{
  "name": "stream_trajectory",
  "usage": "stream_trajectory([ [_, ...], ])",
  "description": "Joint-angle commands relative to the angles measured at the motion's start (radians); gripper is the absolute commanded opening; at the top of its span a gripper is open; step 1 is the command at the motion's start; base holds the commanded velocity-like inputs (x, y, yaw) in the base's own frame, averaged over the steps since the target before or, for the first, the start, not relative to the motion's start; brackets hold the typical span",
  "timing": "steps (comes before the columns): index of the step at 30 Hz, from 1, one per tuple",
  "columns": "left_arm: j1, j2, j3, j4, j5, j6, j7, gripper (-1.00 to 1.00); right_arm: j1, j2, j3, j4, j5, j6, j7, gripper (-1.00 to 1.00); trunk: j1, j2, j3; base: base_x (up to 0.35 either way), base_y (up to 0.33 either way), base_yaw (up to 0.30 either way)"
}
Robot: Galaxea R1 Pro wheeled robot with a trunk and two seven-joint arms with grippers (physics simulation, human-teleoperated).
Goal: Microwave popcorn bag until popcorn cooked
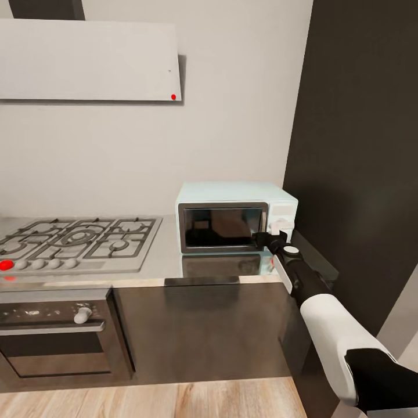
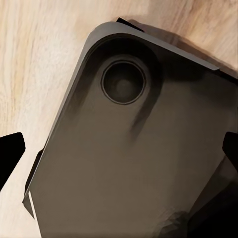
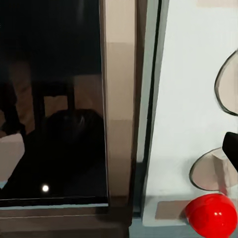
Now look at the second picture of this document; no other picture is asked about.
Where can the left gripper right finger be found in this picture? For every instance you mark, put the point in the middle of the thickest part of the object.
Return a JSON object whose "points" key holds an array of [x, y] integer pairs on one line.
{"points": [[230, 148]]}

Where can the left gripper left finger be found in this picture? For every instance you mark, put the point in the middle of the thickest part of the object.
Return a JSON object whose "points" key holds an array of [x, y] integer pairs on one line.
{"points": [[12, 148]]}

